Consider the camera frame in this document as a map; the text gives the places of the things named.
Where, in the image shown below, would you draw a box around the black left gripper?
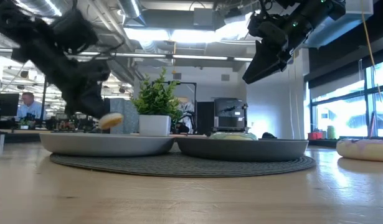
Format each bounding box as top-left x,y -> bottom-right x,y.
32,46 -> 113,118

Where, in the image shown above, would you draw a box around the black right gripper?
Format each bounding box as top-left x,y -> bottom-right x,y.
242,12 -> 313,85

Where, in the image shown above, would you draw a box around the black rectangular pole frame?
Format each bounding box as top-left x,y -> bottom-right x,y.
40,77 -> 48,121

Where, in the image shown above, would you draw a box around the black cabinet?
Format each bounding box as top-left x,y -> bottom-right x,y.
196,101 -> 215,135

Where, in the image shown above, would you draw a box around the yellow hanging cord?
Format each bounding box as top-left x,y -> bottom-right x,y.
361,0 -> 383,138

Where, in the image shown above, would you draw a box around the round gray woven placemat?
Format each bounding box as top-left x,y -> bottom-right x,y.
49,142 -> 317,179

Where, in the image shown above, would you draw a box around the pale green frosted donut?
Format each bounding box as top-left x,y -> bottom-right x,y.
208,131 -> 258,141

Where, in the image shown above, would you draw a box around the pink frosted donut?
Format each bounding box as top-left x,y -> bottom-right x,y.
336,138 -> 383,162

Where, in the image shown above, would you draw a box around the gray patterned partition panel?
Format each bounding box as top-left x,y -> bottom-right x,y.
109,98 -> 139,134

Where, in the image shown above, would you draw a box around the dark gray plate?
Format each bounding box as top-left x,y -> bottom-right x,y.
176,137 -> 310,162

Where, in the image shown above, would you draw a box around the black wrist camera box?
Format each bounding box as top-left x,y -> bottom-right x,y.
52,7 -> 99,54

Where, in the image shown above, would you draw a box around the person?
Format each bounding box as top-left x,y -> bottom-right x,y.
16,91 -> 47,121
177,96 -> 196,133

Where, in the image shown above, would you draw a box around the black computer monitor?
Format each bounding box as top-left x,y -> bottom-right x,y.
0,92 -> 20,121

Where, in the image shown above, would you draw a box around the black boxy machine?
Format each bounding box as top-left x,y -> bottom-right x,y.
212,97 -> 250,133

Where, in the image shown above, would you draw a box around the light gray plate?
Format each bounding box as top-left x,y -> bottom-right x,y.
39,132 -> 176,157

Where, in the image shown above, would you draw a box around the small tan donut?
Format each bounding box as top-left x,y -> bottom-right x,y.
98,112 -> 125,131

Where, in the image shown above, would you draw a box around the black metal stand frame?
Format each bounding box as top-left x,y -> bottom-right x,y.
151,80 -> 198,131

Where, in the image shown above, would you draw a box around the green plant in white pot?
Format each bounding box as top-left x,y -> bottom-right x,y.
130,67 -> 183,137

